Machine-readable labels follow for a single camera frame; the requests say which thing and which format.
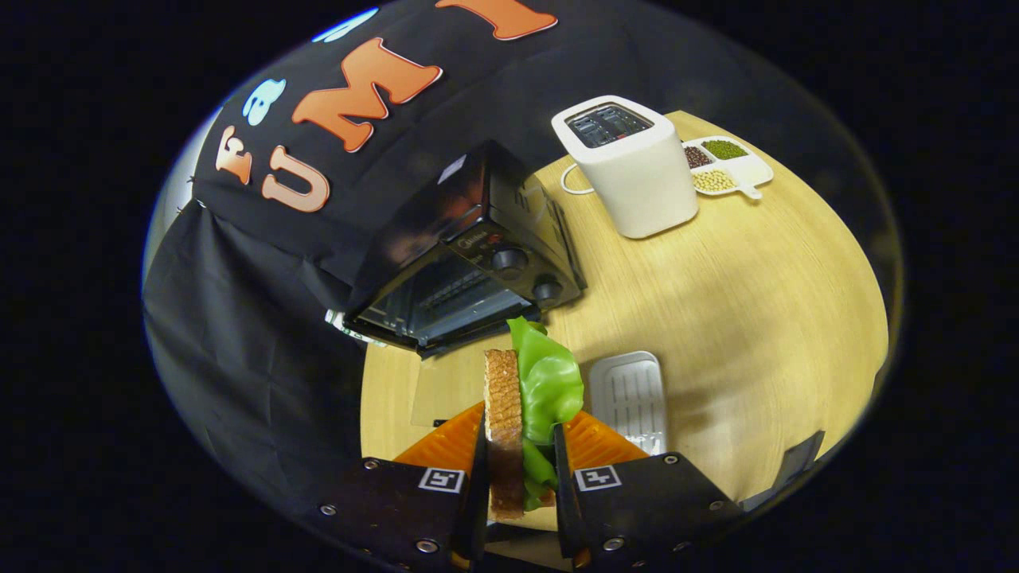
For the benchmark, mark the black backdrop cloth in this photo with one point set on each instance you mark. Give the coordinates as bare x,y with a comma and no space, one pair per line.
239,334

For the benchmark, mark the dark grey flat object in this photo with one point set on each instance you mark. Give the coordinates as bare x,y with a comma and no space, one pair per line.
792,465

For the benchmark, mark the white ribbed tray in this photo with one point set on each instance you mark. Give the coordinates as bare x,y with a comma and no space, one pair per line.
629,398

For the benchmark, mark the pile of green beans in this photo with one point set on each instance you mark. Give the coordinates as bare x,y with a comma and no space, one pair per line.
724,149

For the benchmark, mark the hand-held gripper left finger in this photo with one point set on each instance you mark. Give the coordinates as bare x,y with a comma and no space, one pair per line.
398,509

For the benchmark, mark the pile of yellow beans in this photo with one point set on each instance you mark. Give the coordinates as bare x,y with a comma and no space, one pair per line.
714,181

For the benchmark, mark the black toaster oven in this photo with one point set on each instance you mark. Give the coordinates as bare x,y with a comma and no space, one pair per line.
478,207

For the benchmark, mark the pile of brown beans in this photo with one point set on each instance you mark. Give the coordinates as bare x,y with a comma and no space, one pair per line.
697,157

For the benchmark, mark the white pop-up toaster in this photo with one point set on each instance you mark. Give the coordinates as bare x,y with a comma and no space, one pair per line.
645,183

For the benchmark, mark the white divided dish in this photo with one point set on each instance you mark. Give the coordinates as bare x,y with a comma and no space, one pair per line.
748,171

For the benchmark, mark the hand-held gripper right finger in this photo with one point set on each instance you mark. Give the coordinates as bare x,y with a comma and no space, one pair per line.
637,509

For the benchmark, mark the toy sandwich with lettuce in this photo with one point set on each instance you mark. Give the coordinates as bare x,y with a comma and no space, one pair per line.
503,414

